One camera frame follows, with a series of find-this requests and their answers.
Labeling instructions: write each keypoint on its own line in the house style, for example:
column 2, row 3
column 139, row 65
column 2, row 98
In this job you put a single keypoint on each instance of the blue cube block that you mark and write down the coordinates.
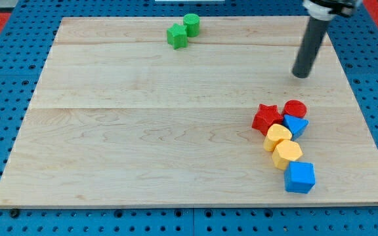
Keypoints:
column 299, row 177

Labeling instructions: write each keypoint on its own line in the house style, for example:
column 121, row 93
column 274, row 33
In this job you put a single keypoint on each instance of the yellow hexagon block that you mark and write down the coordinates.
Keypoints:
column 285, row 152

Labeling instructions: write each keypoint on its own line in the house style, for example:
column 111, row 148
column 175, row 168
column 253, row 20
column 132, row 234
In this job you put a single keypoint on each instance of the yellow heart block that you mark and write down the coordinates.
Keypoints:
column 276, row 134

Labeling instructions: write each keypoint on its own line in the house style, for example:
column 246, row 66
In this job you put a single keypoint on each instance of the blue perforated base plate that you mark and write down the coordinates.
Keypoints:
column 25, row 42

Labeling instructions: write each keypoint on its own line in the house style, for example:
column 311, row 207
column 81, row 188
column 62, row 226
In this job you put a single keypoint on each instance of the blue triangle block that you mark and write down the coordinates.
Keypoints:
column 295, row 125

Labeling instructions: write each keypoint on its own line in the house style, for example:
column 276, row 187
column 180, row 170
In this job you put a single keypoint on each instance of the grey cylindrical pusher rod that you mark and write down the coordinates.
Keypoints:
column 312, row 40

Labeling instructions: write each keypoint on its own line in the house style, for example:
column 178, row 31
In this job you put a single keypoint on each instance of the green cylinder block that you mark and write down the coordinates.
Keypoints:
column 192, row 23

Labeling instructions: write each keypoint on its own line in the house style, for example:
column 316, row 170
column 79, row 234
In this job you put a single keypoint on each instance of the wooden board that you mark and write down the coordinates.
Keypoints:
column 120, row 119

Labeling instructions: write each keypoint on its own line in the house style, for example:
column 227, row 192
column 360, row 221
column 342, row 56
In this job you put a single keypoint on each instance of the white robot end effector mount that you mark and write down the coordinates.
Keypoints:
column 326, row 10

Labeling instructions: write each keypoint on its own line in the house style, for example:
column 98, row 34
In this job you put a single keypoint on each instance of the red cylinder block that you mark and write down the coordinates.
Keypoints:
column 295, row 108

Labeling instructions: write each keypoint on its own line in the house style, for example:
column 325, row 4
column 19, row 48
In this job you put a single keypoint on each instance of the red star block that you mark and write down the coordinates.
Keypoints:
column 265, row 117

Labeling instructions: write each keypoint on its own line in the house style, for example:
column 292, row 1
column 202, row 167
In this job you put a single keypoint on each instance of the green star block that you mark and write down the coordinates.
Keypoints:
column 177, row 36

